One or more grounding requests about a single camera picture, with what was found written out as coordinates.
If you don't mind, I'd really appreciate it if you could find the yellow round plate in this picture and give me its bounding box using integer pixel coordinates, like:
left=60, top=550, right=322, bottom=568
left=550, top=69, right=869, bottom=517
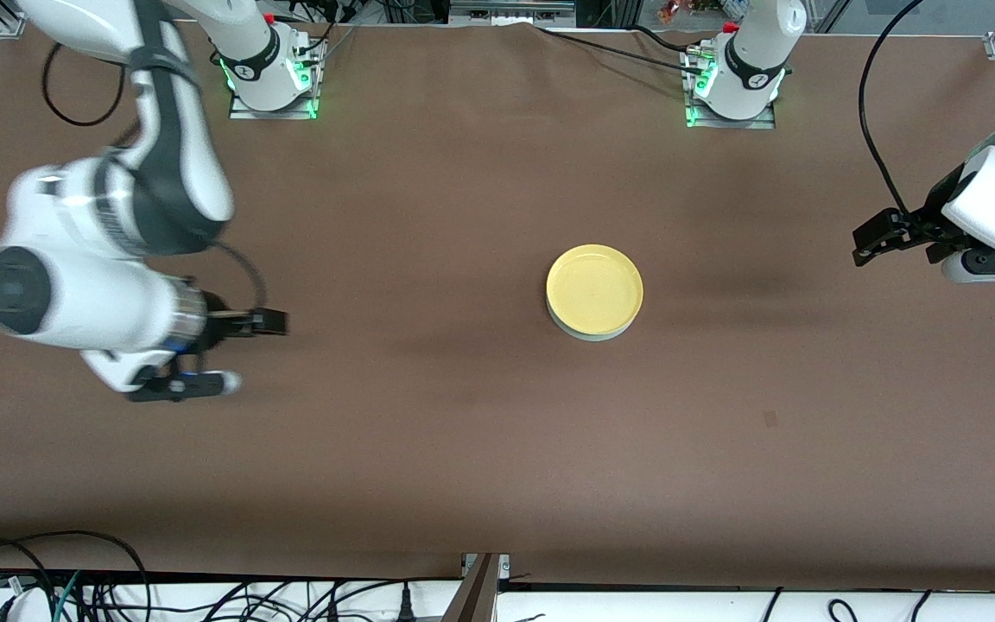
left=546, top=244, right=644, bottom=337

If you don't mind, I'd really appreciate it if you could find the pale green round plate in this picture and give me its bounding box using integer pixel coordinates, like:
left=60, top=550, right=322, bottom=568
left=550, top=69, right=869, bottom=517
left=548, top=307, right=637, bottom=343

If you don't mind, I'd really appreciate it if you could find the brown table cloth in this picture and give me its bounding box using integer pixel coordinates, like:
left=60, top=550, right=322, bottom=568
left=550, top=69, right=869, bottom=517
left=0, top=17, right=995, bottom=593

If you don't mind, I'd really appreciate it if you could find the grey metal box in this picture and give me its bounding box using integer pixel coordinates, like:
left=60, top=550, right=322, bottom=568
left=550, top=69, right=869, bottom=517
left=448, top=0, right=578, bottom=27

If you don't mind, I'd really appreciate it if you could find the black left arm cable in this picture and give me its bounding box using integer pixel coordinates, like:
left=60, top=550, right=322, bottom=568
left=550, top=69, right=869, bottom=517
left=860, top=0, right=926, bottom=213

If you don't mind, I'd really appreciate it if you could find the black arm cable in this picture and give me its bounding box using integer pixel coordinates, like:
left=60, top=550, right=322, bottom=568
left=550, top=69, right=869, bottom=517
left=42, top=41, right=267, bottom=314
left=860, top=0, right=926, bottom=213

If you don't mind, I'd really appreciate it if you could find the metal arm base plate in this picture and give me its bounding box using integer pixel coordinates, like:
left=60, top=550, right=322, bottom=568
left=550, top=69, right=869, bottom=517
left=228, top=39, right=326, bottom=120
left=683, top=43, right=776, bottom=130

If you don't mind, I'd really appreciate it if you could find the black looping cable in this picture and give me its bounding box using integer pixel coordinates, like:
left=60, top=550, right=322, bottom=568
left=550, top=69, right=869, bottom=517
left=0, top=530, right=151, bottom=622

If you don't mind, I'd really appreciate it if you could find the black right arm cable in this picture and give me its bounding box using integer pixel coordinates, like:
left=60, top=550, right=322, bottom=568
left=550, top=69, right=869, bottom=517
left=42, top=41, right=267, bottom=314

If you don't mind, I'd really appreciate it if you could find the green cable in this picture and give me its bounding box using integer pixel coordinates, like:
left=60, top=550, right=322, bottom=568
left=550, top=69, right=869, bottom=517
left=53, top=570, right=84, bottom=622

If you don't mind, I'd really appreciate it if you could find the black cable lying on cloth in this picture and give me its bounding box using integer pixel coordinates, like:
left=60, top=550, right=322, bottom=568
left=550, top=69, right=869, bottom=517
left=532, top=24, right=710, bottom=74

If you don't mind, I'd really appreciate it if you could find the aluminium profile post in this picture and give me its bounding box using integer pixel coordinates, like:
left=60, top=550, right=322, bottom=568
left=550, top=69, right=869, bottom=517
left=441, top=553, right=511, bottom=622

